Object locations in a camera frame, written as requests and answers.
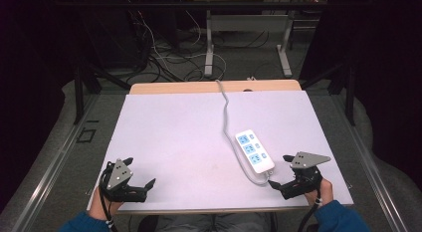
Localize white table mat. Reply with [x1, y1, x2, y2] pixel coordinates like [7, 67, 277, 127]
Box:
[87, 90, 355, 213]

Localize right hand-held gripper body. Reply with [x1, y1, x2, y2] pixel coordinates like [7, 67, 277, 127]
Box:
[279, 151, 332, 201]

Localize right hand-held gripper black cable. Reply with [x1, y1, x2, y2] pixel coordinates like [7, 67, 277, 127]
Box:
[296, 178, 324, 232]

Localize white floor cable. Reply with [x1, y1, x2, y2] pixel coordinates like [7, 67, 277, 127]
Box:
[138, 9, 228, 82]

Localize black curtain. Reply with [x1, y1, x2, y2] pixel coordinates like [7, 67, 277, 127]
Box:
[0, 0, 84, 206]
[300, 0, 422, 193]

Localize white power strip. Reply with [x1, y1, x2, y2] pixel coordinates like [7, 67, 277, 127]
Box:
[234, 128, 277, 175]

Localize black metal stand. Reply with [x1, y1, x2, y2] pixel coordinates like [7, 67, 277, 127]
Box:
[73, 57, 132, 125]
[299, 57, 356, 127]

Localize person's right hand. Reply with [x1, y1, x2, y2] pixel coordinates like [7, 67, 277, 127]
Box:
[303, 177, 334, 207]

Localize grey power strip cable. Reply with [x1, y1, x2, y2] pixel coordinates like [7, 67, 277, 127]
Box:
[215, 79, 275, 187]

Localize person's left hand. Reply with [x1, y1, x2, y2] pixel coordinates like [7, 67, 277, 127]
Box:
[89, 186, 124, 222]

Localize hand-held gripper black cable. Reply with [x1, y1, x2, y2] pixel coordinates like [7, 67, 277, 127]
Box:
[98, 161, 119, 232]
[296, 178, 324, 232]

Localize aluminium floor rail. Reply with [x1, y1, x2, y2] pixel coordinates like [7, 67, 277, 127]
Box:
[9, 94, 101, 232]
[331, 94, 412, 232]

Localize white-framed desk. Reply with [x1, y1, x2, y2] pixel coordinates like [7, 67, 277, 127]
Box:
[184, 0, 331, 79]

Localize person's legs grey trousers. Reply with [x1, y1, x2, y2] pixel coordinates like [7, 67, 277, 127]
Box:
[154, 212, 277, 232]

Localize square floor socket cover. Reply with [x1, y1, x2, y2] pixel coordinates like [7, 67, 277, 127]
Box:
[76, 127, 98, 144]

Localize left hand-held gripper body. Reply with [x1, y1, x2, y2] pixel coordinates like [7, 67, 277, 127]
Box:
[99, 157, 148, 204]

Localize left hand-held gripper black cable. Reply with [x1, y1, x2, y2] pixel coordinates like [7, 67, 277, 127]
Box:
[98, 161, 119, 232]

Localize tangle of black floor cables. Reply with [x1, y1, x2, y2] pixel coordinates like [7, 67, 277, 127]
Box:
[123, 6, 271, 85]

